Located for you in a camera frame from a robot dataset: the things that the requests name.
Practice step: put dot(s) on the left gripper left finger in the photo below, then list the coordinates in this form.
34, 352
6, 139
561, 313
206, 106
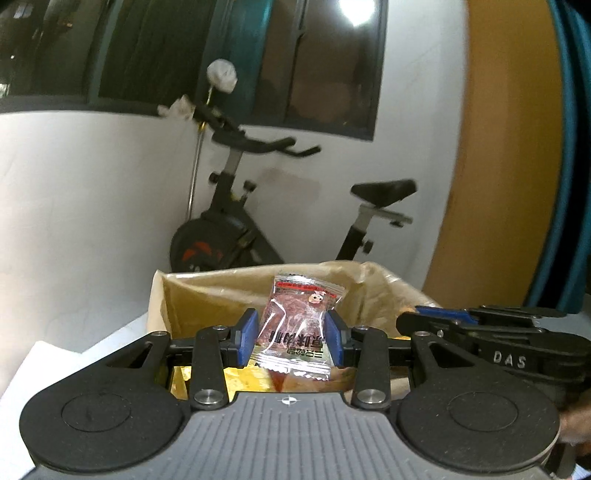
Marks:
216, 348

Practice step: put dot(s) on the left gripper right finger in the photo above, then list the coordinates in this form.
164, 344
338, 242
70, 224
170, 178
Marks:
367, 350

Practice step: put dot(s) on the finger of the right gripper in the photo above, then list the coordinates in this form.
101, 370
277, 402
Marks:
521, 317
457, 329

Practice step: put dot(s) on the yellow spotted snack bag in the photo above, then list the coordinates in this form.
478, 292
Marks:
252, 378

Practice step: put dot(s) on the clear pink meat snack packet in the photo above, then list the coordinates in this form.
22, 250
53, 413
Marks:
292, 329

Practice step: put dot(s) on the person right hand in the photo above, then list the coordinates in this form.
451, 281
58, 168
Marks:
575, 422

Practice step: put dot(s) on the cardboard box with plastic liner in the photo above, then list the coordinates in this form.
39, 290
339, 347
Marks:
183, 304

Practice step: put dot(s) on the teal curtain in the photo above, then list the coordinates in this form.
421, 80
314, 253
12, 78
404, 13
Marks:
559, 282

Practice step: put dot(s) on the wooden wardrobe panel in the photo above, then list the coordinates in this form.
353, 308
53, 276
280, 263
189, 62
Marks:
507, 172

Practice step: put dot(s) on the plaid bed sheet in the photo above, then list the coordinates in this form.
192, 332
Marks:
44, 365

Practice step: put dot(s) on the white bag on pole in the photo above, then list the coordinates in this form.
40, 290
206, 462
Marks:
221, 74

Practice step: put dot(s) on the dark window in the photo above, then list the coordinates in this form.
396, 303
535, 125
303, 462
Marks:
307, 65

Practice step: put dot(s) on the white cloth on handlebar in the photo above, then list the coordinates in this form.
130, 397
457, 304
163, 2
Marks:
181, 109

